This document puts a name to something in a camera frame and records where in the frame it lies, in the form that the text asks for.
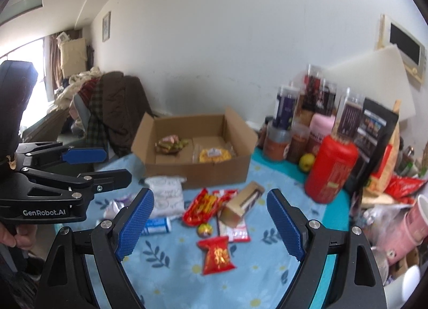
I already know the framed wall panel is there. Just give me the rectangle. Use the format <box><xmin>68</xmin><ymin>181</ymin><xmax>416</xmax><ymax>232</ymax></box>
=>
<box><xmin>376</xmin><ymin>14</ymin><xmax>427</xmax><ymax>84</ymax></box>

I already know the brown label jar right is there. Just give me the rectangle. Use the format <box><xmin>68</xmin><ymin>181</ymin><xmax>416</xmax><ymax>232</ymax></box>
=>
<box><xmin>286</xmin><ymin>123</ymin><xmax>310</xmax><ymax>164</ymax></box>

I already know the yellow waffle snack bag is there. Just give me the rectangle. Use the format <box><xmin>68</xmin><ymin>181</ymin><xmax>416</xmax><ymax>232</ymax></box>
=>
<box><xmin>192</xmin><ymin>136</ymin><xmax>236</xmax><ymax>164</ymax></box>

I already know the brown label jar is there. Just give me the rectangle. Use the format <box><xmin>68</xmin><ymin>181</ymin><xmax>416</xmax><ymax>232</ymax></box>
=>
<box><xmin>263</xmin><ymin>122</ymin><xmax>292</xmax><ymax>162</ymax></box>
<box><xmin>286</xmin><ymin>123</ymin><xmax>310</xmax><ymax>164</ymax></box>

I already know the purple silver snack bag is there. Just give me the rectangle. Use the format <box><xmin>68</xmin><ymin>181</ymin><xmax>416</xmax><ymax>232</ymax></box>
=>
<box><xmin>103</xmin><ymin>194</ymin><xmax>136</xmax><ymax>220</ymax></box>

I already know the person's left hand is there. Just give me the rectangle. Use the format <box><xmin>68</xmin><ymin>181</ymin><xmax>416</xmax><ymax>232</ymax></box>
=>
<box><xmin>0</xmin><ymin>224</ymin><xmax>37</xmax><ymax>250</ymax></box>

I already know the green yellow apple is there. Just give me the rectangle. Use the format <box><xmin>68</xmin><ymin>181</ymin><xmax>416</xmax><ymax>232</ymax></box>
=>
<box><xmin>298</xmin><ymin>153</ymin><xmax>316</xmax><ymax>173</ymax></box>

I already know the small red snack packet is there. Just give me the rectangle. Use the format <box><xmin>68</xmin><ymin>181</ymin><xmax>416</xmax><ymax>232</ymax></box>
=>
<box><xmin>197</xmin><ymin>237</ymin><xmax>236</xmax><ymax>276</ymax></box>

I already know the jar with dark red label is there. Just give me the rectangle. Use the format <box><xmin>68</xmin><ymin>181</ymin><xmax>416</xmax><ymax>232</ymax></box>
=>
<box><xmin>303</xmin><ymin>64</ymin><xmax>323</xmax><ymax>112</ymax></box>

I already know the black standing pouch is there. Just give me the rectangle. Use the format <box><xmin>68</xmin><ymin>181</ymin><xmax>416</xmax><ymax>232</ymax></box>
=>
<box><xmin>345</xmin><ymin>98</ymin><xmax>401</xmax><ymax>194</ymax></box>

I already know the jar with purple label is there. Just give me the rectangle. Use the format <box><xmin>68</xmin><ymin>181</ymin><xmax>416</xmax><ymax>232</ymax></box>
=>
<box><xmin>273</xmin><ymin>85</ymin><xmax>300</xmax><ymax>130</ymax></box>

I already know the open cardboard box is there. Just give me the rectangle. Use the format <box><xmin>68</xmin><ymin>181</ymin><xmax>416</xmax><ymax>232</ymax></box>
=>
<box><xmin>131</xmin><ymin>107</ymin><xmax>258</xmax><ymax>189</ymax></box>

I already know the light blue floral tablecloth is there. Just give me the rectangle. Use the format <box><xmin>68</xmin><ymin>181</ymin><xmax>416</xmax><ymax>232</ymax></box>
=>
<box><xmin>54</xmin><ymin>146</ymin><xmax>352</xmax><ymax>309</ymax></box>

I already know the blue white biscuit tube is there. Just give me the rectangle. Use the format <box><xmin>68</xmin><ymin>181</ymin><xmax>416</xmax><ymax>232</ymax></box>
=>
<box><xmin>142</xmin><ymin>217</ymin><xmax>172</xmax><ymax>236</ymax></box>

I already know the green oatmeal snack packet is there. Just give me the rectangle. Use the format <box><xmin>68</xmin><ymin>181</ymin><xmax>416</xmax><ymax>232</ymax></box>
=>
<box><xmin>155</xmin><ymin>134</ymin><xmax>189</xmax><ymax>155</ymax></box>

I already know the jar with black label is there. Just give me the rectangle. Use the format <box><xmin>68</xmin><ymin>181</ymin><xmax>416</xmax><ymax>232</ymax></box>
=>
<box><xmin>316</xmin><ymin>79</ymin><xmax>337</xmax><ymax>117</ymax></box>

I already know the large red crinkled snack bag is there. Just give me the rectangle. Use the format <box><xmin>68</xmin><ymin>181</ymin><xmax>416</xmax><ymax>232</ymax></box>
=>
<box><xmin>182</xmin><ymin>188</ymin><xmax>238</xmax><ymax>227</ymax></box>

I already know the orange paper food bag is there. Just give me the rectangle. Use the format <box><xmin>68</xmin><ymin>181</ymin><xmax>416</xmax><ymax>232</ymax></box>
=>
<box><xmin>364</xmin><ymin>100</ymin><xmax>401</xmax><ymax>197</ymax></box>

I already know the white patterned snack bag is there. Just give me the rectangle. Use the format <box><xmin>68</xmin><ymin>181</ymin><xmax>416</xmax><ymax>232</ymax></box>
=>
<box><xmin>144</xmin><ymin>176</ymin><xmax>186</xmax><ymax>218</ymax></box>

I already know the red white noodle packet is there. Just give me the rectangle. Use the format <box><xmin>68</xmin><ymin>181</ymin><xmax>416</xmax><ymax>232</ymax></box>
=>
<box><xmin>218</xmin><ymin>219</ymin><xmax>251</xmax><ymax>243</ymax></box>

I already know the pink bottle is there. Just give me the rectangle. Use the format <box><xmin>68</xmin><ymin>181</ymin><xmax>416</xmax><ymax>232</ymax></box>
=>
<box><xmin>306</xmin><ymin>114</ymin><xmax>335</xmax><ymax>156</ymax></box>

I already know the brown jacket clothes pile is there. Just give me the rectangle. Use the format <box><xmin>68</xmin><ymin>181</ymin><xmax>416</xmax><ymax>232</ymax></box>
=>
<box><xmin>55</xmin><ymin>67</ymin><xmax>154</xmax><ymax>157</ymax></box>

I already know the white foam board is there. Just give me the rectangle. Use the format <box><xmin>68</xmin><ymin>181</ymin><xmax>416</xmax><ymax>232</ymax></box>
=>
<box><xmin>324</xmin><ymin>45</ymin><xmax>416</xmax><ymax>121</ymax></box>

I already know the gold windowed snack box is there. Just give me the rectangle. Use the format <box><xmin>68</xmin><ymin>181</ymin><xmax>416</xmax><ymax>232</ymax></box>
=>
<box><xmin>219</xmin><ymin>181</ymin><xmax>265</xmax><ymax>228</ymax></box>

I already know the red cylindrical canister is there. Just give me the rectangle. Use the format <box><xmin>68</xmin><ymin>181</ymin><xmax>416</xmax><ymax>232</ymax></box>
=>
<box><xmin>304</xmin><ymin>135</ymin><xmax>358</xmax><ymax>204</ymax></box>

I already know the tall jar of nuts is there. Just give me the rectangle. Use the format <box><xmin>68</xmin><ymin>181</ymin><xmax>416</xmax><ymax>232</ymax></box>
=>
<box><xmin>331</xmin><ymin>87</ymin><xmax>365</xmax><ymax>142</ymax></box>

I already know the small wall picture frame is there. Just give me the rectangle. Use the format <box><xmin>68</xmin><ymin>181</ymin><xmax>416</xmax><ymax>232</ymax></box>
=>
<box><xmin>102</xmin><ymin>11</ymin><xmax>111</xmax><ymax>42</ymax></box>

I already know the yellow lollipop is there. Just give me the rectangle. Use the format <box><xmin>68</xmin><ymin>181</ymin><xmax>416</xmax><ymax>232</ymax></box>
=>
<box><xmin>197</xmin><ymin>223</ymin><xmax>213</xmax><ymax>238</ymax></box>

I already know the brown label jar left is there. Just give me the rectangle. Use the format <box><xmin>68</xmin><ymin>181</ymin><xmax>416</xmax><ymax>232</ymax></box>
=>
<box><xmin>263</xmin><ymin>122</ymin><xmax>292</xmax><ymax>162</ymax></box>

